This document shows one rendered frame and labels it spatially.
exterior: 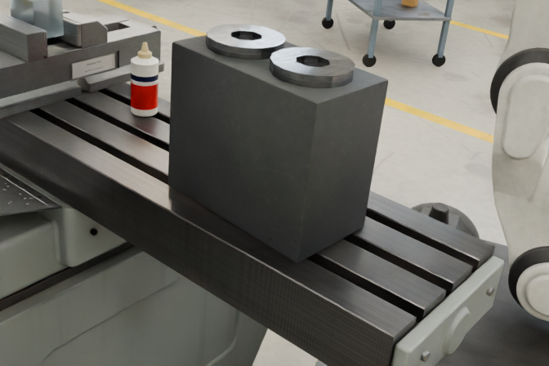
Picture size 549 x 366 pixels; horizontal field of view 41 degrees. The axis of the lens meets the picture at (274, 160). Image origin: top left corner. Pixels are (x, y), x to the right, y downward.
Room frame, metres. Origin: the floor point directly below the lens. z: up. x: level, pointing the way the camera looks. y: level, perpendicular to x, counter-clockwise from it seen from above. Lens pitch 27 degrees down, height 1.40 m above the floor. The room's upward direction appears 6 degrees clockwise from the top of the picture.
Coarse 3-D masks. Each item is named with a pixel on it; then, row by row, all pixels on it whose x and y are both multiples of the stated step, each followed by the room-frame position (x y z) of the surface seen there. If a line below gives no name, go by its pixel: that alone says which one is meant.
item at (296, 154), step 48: (192, 48) 0.77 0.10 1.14; (240, 48) 0.75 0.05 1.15; (288, 48) 0.77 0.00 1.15; (192, 96) 0.77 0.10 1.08; (240, 96) 0.72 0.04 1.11; (288, 96) 0.67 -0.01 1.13; (336, 96) 0.67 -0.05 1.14; (384, 96) 0.73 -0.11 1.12; (192, 144) 0.76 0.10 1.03; (240, 144) 0.71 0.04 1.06; (288, 144) 0.67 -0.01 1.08; (336, 144) 0.68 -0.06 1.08; (192, 192) 0.76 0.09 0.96; (240, 192) 0.71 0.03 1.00; (288, 192) 0.66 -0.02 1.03; (336, 192) 0.69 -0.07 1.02; (288, 240) 0.66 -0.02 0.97; (336, 240) 0.70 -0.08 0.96
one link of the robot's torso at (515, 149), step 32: (544, 64) 1.07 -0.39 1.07; (512, 96) 1.06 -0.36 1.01; (544, 96) 1.05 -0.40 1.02; (512, 128) 1.06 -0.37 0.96; (544, 128) 1.05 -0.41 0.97; (512, 160) 1.07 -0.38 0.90; (544, 160) 1.05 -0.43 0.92; (512, 192) 1.10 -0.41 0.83; (544, 192) 1.08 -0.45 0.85; (512, 224) 1.10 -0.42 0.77; (544, 224) 1.08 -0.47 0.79; (512, 256) 1.09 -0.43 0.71; (544, 256) 1.06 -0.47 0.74; (512, 288) 1.07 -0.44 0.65
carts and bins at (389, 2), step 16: (352, 0) 4.47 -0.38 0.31; (368, 0) 4.51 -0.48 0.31; (384, 0) 4.55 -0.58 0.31; (400, 0) 4.59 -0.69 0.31; (416, 0) 4.45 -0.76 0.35; (448, 0) 4.30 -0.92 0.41; (384, 16) 4.16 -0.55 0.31; (400, 16) 4.19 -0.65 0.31; (416, 16) 4.23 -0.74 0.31; (432, 16) 4.27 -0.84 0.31; (448, 16) 4.29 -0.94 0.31; (368, 48) 4.15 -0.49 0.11; (368, 64) 4.15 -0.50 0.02
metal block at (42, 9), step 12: (12, 0) 1.07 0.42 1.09; (24, 0) 1.05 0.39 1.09; (36, 0) 1.05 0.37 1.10; (48, 0) 1.06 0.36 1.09; (60, 0) 1.08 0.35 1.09; (12, 12) 1.07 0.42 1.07; (24, 12) 1.05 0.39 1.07; (36, 12) 1.04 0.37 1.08; (48, 12) 1.06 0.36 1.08; (60, 12) 1.08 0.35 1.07; (36, 24) 1.04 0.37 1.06; (48, 24) 1.06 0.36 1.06; (60, 24) 1.08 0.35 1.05; (48, 36) 1.06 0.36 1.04
